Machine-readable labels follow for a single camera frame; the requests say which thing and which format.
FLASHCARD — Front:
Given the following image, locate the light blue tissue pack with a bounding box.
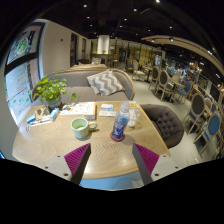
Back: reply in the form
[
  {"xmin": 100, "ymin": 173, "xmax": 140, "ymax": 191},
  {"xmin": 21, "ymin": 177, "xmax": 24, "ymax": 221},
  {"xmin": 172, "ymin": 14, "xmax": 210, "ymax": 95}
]
[{"xmin": 48, "ymin": 107, "xmax": 61, "ymax": 122}]

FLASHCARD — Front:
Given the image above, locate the white printed leaflet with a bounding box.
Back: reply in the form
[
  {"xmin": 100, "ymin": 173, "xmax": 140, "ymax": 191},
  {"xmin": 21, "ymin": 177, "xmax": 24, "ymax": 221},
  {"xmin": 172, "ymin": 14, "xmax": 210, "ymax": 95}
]
[{"xmin": 98, "ymin": 110, "xmax": 118, "ymax": 118}]

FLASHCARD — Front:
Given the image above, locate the grey tufted armchair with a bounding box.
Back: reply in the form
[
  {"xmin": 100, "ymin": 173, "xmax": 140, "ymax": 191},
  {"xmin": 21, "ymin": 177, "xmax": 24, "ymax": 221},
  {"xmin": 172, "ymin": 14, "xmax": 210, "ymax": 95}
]
[{"xmin": 139, "ymin": 103, "xmax": 185, "ymax": 150}]

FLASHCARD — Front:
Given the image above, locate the pale green ceramic mug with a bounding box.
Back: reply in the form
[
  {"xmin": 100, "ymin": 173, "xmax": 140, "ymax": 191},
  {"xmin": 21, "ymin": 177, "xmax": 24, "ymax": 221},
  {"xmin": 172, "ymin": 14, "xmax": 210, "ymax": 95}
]
[{"xmin": 70, "ymin": 117, "xmax": 99, "ymax": 140}]

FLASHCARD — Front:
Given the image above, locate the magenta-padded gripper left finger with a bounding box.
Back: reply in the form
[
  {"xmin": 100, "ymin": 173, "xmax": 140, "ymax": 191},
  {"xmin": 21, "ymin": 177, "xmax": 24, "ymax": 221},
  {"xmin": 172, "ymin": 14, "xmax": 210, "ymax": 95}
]
[{"xmin": 42, "ymin": 142, "xmax": 92, "ymax": 186}]

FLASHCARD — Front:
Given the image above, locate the curved wooden ceiling beam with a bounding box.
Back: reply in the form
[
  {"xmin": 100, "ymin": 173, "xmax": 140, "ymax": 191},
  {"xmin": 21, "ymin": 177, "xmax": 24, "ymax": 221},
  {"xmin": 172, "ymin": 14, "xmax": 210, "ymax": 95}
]
[{"xmin": 141, "ymin": 34, "xmax": 224, "ymax": 76}]

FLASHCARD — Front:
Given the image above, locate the group of dining chairs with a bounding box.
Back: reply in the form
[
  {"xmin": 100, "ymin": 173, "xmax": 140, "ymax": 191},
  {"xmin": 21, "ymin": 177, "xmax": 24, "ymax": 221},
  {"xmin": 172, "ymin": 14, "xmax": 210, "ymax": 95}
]
[{"xmin": 131, "ymin": 58, "xmax": 224, "ymax": 158}]

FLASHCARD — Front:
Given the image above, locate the clear blue-labelled drink bottle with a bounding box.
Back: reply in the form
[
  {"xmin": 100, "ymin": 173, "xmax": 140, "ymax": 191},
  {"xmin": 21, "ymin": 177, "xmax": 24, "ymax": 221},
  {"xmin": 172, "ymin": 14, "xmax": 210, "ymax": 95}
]
[{"xmin": 110, "ymin": 101, "xmax": 132, "ymax": 142}]

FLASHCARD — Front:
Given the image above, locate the white printed booklet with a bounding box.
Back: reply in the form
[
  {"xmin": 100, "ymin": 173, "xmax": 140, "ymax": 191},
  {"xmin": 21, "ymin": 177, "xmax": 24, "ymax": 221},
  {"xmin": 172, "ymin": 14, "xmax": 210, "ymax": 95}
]
[{"xmin": 60, "ymin": 102, "xmax": 88, "ymax": 116}]

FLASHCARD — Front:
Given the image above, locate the green potted plant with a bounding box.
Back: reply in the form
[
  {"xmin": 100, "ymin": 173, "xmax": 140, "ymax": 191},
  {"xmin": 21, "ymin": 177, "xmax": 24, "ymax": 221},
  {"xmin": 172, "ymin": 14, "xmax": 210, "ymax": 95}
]
[{"xmin": 32, "ymin": 73, "xmax": 78, "ymax": 109}]

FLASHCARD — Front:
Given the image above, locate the group of ceiling spotlights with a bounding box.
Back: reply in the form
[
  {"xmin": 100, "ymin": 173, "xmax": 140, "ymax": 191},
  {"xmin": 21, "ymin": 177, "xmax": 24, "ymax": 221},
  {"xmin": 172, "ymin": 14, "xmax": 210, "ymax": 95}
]
[{"xmin": 79, "ymin": 0, "xmax": 224, "ymax": 64}]

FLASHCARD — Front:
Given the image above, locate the small blue white box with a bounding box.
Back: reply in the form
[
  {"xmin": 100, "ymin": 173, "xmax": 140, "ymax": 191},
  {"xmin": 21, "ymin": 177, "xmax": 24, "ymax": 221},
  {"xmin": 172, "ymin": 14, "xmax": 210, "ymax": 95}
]
[{"xmin": 25, "ymin": 113, "xmax": 38, "ymax": 125}]

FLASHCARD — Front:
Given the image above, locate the grey curved sofa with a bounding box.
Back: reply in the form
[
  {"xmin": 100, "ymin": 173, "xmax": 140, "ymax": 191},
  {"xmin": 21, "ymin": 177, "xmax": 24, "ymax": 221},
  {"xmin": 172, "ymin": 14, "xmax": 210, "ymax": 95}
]
[{"xmin": 31, "ymin": 68, "xmax": 137, "ymax": 107}]

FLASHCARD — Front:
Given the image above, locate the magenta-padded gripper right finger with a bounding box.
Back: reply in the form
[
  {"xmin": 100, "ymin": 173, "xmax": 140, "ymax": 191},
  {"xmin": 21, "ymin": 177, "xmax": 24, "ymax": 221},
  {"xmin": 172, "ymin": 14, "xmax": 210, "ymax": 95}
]
[{"xmin": 131, "ymin": 142, "xmax": 183, "ymax": 187}]

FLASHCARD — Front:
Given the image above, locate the small white blue pack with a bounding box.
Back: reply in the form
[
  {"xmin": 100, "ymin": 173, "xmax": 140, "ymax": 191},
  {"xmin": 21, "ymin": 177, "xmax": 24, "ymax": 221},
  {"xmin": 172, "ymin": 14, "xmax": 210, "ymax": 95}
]
[{"xmin": 100, "ymin": 103, "xmax": 115, "ymax": 112}]

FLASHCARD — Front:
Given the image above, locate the grey white chevron cushion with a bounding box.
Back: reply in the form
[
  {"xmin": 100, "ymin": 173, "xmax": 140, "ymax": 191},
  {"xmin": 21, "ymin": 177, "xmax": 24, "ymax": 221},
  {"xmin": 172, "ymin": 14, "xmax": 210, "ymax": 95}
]
[{"xmin": 86, "ymin": 69, "xmax": 126, "ymax": 97}]

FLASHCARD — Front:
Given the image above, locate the white round pillar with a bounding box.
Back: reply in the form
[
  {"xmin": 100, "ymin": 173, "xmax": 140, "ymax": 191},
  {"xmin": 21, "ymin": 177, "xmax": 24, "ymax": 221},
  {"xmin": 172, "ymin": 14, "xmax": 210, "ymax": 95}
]
[{"xmin": 96, "ymin": 34, "xmax": 111, "ymax": 55}]

